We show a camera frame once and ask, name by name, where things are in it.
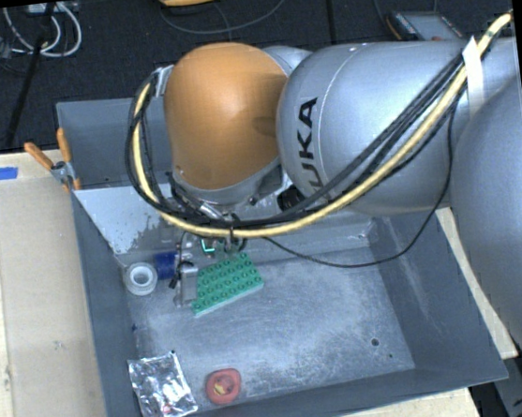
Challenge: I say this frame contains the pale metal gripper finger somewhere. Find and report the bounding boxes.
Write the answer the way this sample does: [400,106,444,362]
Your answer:
[170,264,204,310]

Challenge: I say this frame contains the blue cylinder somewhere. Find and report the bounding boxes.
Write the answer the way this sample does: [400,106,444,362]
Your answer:
[152,250,180,282]

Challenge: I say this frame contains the dark green flat block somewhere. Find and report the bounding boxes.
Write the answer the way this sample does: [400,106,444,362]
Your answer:
[184,248,269,319]

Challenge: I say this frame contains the clear tape roll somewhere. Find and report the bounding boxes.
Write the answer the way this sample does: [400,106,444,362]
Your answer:
[122,260,161,299]

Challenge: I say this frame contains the silver foil packet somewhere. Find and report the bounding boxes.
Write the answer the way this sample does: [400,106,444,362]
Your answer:
[126,348,201,417]

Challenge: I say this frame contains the grey metal bin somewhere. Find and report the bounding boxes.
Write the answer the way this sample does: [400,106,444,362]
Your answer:
[54,52,515,417]

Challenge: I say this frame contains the pale cardboard board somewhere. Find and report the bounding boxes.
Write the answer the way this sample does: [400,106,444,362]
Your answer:
[0,171,109,417]

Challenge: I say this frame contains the black cylinder on white bracket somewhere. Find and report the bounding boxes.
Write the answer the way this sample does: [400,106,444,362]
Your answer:
[276,185,307,212]

